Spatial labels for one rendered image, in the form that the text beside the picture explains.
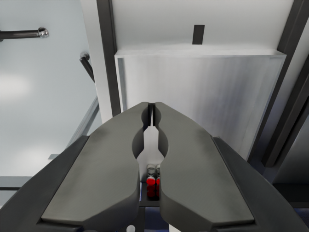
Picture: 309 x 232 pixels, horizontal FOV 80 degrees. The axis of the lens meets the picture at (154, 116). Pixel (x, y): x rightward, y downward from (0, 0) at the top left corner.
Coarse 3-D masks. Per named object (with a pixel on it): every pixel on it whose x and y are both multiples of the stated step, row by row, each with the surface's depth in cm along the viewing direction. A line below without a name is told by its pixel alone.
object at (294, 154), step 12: (300, 120) 36; (300, 132) 36; (288, 144) 39; (300, 144) 42; (288, 156) 44; (300, 156) 44; (276, 168) 42; (288, 168) 46; (300, 168) 46; (276, 180) 49; (288, 180) 49; (300, 180) 49
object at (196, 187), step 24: (168, 120) 10; (192, 120) 10; (168, 144) 8; (192, 144) 8; (168, 168) 7; (192, 168) 7; (216, 168) 7; (168, 192) 6; (192, 192) 6; (216, 192) 6; (168, 216) 7; (192, 216) 6; (216, 216) 5; (240, 216) 5
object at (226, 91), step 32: (128, 64) 32; (160, 64) 32; (192, 64) 32; (224, 64) 32; (256, 64) 32; (128, 96) 36; (160, 96) 36; (192, 96) 35; (224, 96) 35; (256, 96) 35; (224, 128) 40; (256, 128) 36; (160, 160) 45
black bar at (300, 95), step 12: (300, 84) 33; (300, 96) 33; (288, 108) 36; (300, 108) 35; (288, 120) 36; (276, 132) 39; (288, 132) 38; (276, 144) 40; (264, 156) 43; (276, 156) 41
